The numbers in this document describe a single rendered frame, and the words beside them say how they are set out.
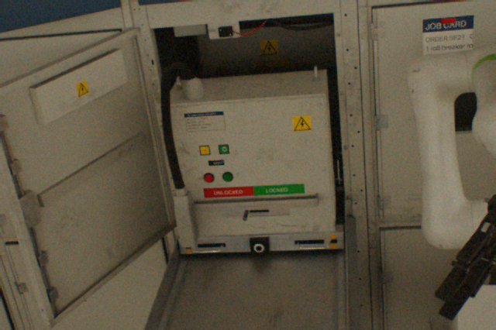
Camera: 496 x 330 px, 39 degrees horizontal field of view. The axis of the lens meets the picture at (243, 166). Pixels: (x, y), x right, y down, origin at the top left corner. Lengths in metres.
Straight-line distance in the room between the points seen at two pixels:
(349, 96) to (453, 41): 0.36
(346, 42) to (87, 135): 0.84
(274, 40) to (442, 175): 1.17
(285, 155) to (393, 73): 0.42
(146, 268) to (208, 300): 0.57
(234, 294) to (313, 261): 0.29
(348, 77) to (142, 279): 1.10
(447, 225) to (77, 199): 1.09
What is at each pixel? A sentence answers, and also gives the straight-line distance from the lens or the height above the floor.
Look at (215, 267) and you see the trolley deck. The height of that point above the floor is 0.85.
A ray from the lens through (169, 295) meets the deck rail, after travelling 2.19.
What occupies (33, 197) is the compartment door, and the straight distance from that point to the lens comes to 2.04.
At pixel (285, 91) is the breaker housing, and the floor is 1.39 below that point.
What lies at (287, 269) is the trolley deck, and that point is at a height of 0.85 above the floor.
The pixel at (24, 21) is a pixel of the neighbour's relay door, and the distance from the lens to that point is 2.20.
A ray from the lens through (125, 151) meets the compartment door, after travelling 2.28.
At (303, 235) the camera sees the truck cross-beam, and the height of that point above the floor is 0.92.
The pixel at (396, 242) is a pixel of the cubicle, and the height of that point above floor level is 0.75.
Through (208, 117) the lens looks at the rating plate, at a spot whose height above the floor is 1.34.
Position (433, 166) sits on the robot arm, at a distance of 1.92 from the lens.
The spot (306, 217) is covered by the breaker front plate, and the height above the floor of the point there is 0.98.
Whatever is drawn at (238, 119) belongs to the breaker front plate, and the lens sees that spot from 2.08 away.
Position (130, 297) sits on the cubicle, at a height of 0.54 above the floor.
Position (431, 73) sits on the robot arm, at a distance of 1.88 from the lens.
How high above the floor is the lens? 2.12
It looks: 26 degrees down
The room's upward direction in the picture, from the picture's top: 8 degrees counter-clockwise
